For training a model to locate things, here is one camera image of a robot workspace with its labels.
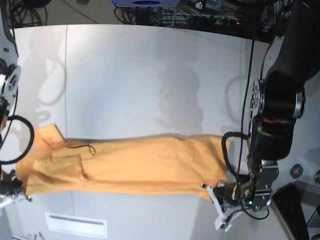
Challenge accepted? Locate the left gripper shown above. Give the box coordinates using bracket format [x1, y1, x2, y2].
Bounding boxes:
[213, 179, 239, 208]

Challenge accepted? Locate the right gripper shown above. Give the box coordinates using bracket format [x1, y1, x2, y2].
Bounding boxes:
[0, 170, 25, 198]

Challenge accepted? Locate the orange t-shirt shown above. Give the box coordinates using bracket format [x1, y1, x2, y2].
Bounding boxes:
[16, 124, 227, 199]

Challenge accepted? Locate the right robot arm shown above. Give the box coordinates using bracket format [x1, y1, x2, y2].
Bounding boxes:
[0, 0, 35, 206]

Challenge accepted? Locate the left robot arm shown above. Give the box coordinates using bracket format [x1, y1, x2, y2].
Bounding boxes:
[212, 0, 320, 211]

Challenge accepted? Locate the white table slot plate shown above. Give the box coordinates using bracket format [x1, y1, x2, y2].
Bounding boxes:
[45, 212, 108, 239]

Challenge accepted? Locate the black keyboard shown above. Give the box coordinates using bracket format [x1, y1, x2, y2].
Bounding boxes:
[272, 184, 310, 240]

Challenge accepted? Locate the green tape roll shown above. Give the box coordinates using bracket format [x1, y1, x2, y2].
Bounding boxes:
[290, 164, 304, 179]

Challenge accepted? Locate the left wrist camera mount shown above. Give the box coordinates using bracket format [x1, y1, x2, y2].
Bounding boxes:
[200, 183, 243, 233]

